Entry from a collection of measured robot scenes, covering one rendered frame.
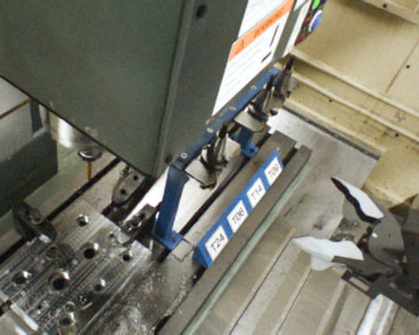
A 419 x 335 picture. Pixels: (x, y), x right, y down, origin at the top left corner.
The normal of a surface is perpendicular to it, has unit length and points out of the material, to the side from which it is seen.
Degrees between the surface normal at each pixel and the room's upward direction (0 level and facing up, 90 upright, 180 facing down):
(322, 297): 8
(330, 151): 24
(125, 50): 90
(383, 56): 90
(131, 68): 90
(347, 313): 17
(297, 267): 8
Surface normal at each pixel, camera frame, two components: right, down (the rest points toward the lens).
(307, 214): -0.13, -0.43
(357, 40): -0.60, 0.52
